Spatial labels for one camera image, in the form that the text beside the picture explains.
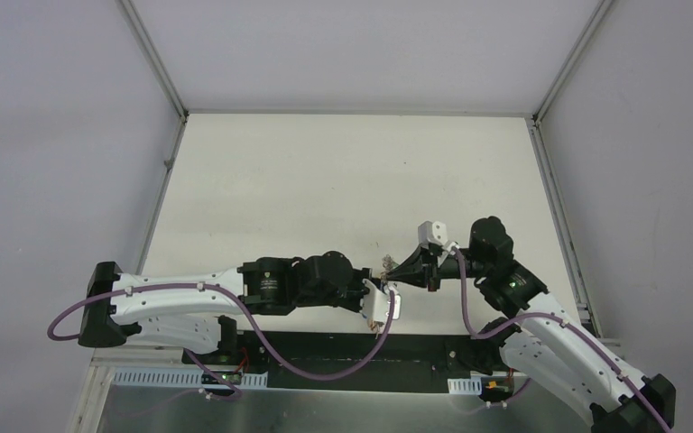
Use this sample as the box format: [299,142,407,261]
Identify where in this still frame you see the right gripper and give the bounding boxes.
[385,244,489,293]

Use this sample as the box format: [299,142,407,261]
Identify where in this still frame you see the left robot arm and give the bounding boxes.
[79,251,392,365]

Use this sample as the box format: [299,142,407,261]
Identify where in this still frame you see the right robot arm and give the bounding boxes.
[383,216,676,432]

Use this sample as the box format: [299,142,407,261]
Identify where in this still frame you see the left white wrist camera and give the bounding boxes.
[360,279,402,326]

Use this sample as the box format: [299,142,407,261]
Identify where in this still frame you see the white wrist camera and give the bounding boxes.
[360,279,402,326]
[417,221,448,247]

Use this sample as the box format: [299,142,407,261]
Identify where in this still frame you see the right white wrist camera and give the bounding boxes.
[417,221,448,247]

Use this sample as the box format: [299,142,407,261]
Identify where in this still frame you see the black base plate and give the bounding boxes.
[195,331,523,401]

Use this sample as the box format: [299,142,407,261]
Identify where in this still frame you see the right white cable duct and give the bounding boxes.
[447,376,482,396]

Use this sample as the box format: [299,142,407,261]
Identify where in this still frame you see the white cable duct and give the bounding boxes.
[447,376,482,396]
[112,367,268,391]

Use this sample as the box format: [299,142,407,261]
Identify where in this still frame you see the aluminium frame rail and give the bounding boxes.
[90,327,630,379]

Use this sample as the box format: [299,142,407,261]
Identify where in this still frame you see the left white cable duct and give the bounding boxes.
[112,367,268,391]

